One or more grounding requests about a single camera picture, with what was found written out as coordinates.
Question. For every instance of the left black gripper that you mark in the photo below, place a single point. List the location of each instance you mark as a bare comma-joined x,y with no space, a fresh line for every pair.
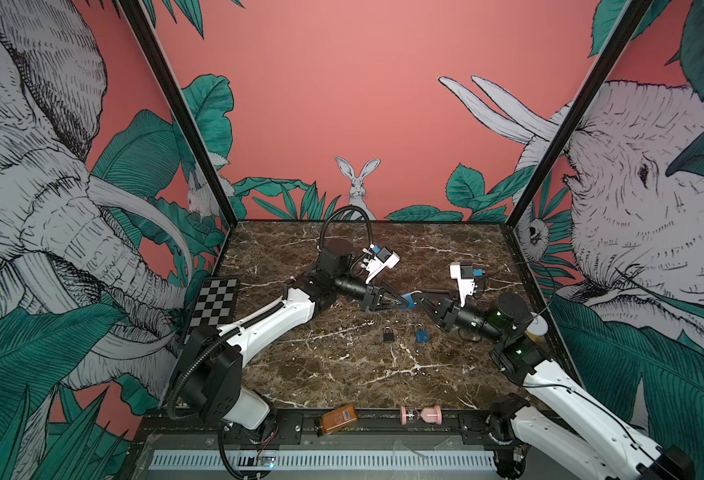
396,307

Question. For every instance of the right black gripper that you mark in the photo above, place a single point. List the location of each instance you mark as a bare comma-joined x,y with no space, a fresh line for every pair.
445,310

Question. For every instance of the dark grey padlock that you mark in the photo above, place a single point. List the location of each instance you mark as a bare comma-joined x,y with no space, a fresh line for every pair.
389,335

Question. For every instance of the blue padlock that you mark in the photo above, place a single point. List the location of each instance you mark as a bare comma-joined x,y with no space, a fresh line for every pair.
409,301
421,334

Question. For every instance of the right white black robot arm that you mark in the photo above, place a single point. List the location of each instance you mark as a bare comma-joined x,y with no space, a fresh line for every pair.
594,443

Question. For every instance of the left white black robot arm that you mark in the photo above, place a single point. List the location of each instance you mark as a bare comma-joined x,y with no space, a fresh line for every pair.
207,380

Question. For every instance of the pink hourglass spool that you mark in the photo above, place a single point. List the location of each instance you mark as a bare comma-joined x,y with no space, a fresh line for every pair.
429,415

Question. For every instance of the yellow orange can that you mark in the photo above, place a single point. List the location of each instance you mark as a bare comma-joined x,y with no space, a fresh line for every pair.
538,328

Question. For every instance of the orange brown box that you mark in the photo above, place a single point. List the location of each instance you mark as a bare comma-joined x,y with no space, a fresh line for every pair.
337,419

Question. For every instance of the black white checkerboard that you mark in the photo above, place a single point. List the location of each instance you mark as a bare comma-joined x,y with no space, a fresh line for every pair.
216,302

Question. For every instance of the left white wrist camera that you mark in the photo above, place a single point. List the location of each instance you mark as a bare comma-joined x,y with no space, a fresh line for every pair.
376,259

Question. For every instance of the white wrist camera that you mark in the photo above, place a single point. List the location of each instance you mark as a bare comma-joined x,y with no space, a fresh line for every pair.
467,277
376,259

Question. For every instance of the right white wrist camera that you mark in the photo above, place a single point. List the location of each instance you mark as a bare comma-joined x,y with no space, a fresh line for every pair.
467,277

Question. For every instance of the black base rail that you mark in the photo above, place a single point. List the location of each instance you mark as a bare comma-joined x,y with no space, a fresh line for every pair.
468,424

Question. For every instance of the white slotted cable duct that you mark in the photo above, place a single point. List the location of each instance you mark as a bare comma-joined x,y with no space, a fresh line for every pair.
306,460

